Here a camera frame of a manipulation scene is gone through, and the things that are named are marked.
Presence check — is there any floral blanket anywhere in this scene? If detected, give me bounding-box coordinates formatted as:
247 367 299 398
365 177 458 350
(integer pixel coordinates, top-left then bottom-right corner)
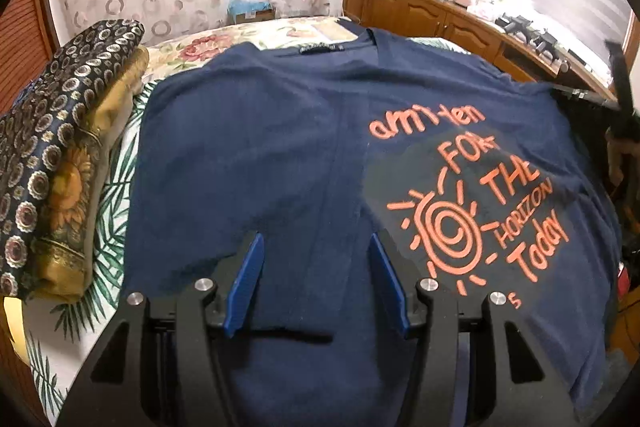
145 17 473 82

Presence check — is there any louvered wooden door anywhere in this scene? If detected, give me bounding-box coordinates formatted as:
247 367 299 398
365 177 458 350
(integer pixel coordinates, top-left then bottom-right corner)
0 0 57 122

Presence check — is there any black gadget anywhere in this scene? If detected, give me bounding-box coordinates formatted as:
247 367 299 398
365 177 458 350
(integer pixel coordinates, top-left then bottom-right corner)
529 32 568 62
497 13 540 42

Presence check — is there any golden sunflower folded cloth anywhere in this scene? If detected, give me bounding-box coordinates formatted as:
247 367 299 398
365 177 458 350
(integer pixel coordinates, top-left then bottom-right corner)
37 47 151 306

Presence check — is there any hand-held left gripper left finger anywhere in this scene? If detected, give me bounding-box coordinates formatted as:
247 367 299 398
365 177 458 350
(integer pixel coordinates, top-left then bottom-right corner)
57 232 264 427

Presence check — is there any blue box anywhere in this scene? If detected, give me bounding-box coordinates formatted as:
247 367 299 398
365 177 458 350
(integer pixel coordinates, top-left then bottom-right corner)
227 0 276 25

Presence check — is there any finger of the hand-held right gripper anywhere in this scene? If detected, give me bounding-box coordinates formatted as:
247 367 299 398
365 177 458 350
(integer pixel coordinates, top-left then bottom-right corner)
604 39 640 142
550 83 623 110

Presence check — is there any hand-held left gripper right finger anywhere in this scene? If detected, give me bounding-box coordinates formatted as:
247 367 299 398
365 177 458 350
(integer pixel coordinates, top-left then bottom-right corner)
369 233 586 427

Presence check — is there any dark patterned folded cloth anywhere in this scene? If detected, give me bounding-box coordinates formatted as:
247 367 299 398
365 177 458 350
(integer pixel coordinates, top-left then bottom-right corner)
0 19 146 299

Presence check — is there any wooden cabinet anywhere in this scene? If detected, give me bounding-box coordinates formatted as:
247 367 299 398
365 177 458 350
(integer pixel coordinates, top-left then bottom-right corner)
342 0 618 102

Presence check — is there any navy t-shirt with orange print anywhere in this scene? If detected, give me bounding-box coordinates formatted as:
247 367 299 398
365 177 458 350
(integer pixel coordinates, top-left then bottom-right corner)
120 28 623 427

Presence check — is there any leaf-print bed sheet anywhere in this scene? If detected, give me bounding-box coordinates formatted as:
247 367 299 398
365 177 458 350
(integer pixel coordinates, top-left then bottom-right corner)
25 77 157 427

